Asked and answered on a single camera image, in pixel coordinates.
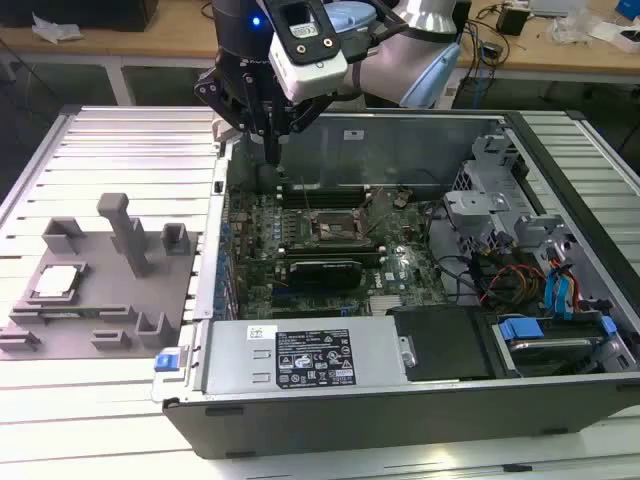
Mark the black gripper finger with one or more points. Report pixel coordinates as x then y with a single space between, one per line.
307 112
235 107

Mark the silver CPU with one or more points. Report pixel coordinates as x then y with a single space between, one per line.
57 280

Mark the white case sticker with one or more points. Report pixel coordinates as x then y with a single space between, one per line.
354 134

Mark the wooden desk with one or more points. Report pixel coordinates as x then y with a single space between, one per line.
175 40

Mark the round coin battery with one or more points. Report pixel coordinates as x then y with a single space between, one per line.
401 201

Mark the wide black computer box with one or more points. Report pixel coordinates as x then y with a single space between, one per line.
100 12

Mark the green motherboard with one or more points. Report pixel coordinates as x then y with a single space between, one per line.
405 230

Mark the black graphics card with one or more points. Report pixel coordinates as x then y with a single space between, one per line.
325 274

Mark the crumpled white plastic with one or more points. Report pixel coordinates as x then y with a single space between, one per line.
55 27

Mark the small power adapter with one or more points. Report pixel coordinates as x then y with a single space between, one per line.
491 52

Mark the grey metal drive cage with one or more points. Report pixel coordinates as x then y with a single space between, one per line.
480 200

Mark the silver chipset heatsink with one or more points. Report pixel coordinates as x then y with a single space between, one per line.
385 305

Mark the small black box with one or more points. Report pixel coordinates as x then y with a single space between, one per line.
512 21

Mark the grey parts rack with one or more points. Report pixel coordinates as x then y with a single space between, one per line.
125 305

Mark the grey power supply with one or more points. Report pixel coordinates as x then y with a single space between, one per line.
235 350

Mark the blue case latch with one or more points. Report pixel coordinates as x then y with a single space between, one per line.
167 362

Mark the black plastic bay cover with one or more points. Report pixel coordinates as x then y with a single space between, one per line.
440 345

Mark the green RAM stick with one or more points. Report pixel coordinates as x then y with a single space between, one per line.
60 315

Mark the clear plastic bag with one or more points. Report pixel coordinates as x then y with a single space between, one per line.
572 27

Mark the hard disk in blue carrier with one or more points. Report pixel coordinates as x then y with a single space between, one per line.
520 329

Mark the open black PC case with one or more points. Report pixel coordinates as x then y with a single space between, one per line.
400 420

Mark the white box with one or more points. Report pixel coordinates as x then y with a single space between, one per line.
629 40

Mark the blue box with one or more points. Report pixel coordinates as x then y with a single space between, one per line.
630 7

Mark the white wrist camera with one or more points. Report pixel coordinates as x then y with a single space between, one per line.
310 75

